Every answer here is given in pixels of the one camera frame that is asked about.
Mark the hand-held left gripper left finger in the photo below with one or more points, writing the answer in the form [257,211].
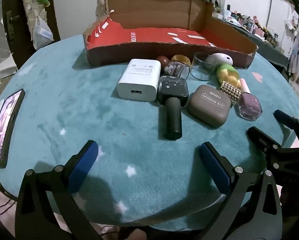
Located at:
[84,166]

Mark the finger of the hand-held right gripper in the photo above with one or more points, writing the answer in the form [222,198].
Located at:
[285,120]
[263,137]

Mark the brown ball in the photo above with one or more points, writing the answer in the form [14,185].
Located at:
[162,61]

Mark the clear plastic bag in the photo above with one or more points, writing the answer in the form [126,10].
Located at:
[42,33]

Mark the black star nail polish bottle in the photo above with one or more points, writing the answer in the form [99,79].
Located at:
[173,115]

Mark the pink round compact case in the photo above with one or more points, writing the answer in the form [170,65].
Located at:
[220,58]

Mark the black smartphone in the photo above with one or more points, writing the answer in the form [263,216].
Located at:
[4,130]

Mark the purple nail polish bottle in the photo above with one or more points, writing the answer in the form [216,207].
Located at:
[249,106]

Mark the dark cloth covered table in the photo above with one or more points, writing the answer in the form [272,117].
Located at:
[264,52]

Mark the white paper sheets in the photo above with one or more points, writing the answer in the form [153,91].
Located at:
[2,67]

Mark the brown eyeshadow case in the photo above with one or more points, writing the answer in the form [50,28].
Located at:
[209,107]

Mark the white cabinet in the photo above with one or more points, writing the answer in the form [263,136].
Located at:
[279,12]

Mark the white charger block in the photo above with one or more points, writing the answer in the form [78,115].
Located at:
[139,80]

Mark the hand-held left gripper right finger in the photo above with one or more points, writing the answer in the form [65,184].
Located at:
[214,171]

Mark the cardboard box with red lining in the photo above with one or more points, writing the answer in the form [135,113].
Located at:
[152,10]

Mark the beige hanging organizer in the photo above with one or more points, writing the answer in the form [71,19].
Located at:
[30,5]

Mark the pink pig plush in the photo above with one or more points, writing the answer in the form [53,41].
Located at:
[102,0]

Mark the clear glass cup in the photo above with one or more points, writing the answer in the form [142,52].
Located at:
[197,67]

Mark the clear glitter jar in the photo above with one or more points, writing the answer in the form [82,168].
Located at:
[174,68]

